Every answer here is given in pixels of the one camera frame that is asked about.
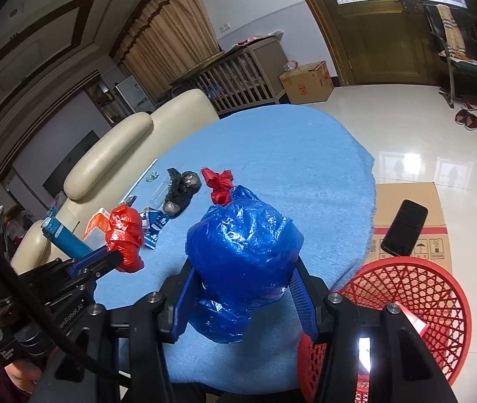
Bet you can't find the flat cardboard sheet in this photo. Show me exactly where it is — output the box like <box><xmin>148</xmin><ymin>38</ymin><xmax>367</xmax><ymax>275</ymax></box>
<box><xmin>366</xmin><ymin>182</ymin><xmax>453</xmax><ymax>273</ymax></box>

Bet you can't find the striped cloth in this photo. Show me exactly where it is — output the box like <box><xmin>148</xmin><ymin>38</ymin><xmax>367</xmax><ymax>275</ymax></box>
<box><xmin>436</xmin><ymin>4</ymin><xmax>472</xmax><ymax>57</ymax></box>

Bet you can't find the dark wall television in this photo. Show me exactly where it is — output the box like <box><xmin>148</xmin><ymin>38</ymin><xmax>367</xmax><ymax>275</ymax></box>
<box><xmin>43</xmin><ymin>130</ymin><xmax>100</xmax><ymax>196</ymax></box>

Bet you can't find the metal frame chair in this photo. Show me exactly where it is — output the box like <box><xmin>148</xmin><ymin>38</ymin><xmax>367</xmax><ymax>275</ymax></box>
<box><xmin>425</xmin><ymin>4</ymin><xmax>477</xmax><ymax>118</ymax></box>

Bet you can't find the blue tablecloth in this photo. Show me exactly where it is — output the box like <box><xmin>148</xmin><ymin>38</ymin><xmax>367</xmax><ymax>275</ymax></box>
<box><xmin>83</xmin><ymin>104</ymin><xmax>377</xmax><ymax>391</ymax></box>

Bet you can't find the wooden double door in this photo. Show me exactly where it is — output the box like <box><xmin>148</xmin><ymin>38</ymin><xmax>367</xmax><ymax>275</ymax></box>
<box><xmin>284</xmin><ymin>0</ymin><xmax>441</xmax><ymax>89</ymax></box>

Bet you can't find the red plastic basket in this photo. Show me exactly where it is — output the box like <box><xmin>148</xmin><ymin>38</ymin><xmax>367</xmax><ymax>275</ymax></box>
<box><xmin>297</xmin><ymin>258</ymin><xmax>472</xmax><ymax>403</ymax></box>

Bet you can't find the cream leather sofa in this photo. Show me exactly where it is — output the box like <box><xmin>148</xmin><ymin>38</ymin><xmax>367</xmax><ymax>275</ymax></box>
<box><xmin>9</xmin><ymin>89</ymin><xmax>220</xmax><ymax>278</ymax></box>

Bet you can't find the wooden crib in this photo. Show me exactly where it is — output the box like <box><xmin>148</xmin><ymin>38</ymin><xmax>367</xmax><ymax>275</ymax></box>
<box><xmin>170</xmin><ymin>36</ymin><xmax>289</xmax><ymax>116</ymax></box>

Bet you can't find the orange white packet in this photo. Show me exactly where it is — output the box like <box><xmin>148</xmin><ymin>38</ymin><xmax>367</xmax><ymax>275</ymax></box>
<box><xmin>83</xmin><ymin>208</ymin><xmax>111</xmax><ymax>246</ymax></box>

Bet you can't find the black smartphone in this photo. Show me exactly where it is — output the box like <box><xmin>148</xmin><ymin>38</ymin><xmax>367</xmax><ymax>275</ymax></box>
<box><xmin>380</xmin><ymin>199</ymin><xmax>429</xmax><ymax>258</ymax></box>

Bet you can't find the blue foil snack wrapper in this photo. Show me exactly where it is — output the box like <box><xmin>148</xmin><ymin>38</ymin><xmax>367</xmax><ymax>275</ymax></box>
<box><xmin>140</xmin><ymin>207</ymin><xmax>169</xmax><ymax>252</ymax></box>

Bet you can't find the blue plastic bag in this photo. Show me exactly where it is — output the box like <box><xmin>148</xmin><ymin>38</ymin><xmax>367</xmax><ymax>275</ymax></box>
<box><xmin>186</xmin><ymin>185</ymin><xmax>306</xmax><ymax>345</ymax></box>

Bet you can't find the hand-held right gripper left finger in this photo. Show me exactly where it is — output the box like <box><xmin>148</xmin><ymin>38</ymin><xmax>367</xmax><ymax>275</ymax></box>
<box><xmin>32</xmin><ymin>258</ymin><xmax>199</xmax><ymax>403</ymax></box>

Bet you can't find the blue cylindrical tube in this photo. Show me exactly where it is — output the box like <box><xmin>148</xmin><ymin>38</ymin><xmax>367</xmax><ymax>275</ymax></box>
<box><xmin>41</xmin><ymin>216</ymin><xmax>94</xmax><ymax>259</ymax></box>

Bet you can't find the small knotted red bag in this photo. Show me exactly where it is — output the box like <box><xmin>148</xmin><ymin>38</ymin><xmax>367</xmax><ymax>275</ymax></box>
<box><xmin>200</xmin><ymin>167</ymin><xmax>236</xmax><ymax>207</ymax></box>

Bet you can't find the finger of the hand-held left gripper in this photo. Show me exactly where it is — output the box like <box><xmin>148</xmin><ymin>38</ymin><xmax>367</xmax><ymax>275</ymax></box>
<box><xmin>68</xmin><ymin>245</ymin><xmax>117</xmax><ymax>267</ymax></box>
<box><xmin>74</xmin><ymin>259</ymin><xmax>122</xmax><ymax>283</ymax></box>

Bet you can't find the white refrigerator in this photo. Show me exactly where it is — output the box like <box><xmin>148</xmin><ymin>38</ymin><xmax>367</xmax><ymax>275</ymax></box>
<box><xmin>115</xmin><ymin>76</ymin><xmax>155</xmax><ymax>114</ymax></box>

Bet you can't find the beige curtain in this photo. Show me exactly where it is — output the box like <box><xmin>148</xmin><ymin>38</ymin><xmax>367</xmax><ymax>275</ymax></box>
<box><xmin>110</xmin><ymin>0</ymin><xmax>224</xmax><ymax>97</ymax></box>

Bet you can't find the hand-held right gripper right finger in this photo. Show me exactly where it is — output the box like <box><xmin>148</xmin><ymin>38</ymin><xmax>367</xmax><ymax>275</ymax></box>
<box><xmin>289</xmin><ymin>258</ymin><xmax>460</xmax><ymax>403</ymax></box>

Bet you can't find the black cable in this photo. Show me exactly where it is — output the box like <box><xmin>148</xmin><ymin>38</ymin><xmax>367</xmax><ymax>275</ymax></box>
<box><xmin>0</xmin><ymin>218</ymin><xmax>134</xmax><ymax>403</ymax></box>

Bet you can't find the person's left hand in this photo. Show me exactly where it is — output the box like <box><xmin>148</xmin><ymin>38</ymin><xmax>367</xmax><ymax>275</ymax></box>
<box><xmin>5</xmin><ymin>363</ymin><xmax>48</xmax><ymax>397</ymax></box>

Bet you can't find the brown cardboard box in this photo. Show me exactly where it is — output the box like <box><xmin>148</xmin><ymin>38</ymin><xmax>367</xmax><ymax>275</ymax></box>
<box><xmin>279</xmin><ymin>61</ymin><xmax>334</xmax><ymax>104</ymax></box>

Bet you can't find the red plastic bag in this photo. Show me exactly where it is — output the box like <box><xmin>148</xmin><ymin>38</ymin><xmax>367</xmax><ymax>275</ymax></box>
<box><xmin>106</xmin><ymin>205</ymin><xmax>146</xmax><ymax>273</ymax></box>

